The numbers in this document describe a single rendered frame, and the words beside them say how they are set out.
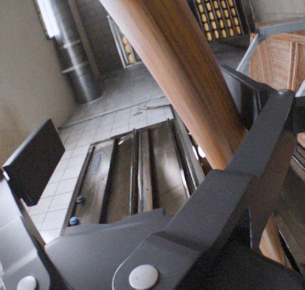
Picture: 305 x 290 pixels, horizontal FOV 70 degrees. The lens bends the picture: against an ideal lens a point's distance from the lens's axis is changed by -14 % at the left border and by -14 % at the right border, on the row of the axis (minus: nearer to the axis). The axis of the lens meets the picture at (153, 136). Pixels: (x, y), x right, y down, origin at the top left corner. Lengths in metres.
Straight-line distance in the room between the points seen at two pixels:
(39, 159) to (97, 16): 5.14
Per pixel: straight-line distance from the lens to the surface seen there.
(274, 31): 1.22
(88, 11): 5.32
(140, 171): 1.39
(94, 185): 1.49
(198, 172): 1.00
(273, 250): 0.34
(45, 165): 0.17
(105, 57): 5.29
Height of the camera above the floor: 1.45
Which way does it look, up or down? 5 degrees up
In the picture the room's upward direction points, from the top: 106 degrees counter-clockwise
